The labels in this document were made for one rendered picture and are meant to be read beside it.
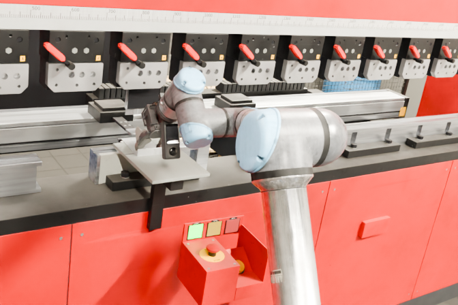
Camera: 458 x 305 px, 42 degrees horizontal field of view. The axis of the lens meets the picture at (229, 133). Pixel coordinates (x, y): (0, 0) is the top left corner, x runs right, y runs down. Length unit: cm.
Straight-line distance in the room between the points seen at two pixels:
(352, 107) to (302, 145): 165
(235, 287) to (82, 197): 50
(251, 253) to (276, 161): 77
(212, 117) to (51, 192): 56
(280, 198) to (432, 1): 153
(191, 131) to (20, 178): 53
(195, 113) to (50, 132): 68
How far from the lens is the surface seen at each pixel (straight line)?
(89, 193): 176
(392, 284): 287
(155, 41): 171
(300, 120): 109
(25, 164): 171
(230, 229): 181
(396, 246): 272
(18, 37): 157
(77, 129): 201
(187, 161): 171
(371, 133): 245
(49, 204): 169
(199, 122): 143
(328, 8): 207
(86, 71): 165
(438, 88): 364
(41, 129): 197
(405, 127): 261
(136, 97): 177
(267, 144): 104
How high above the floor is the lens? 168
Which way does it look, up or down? 20 degrees down
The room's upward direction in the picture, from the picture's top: 9 degrees clockwise
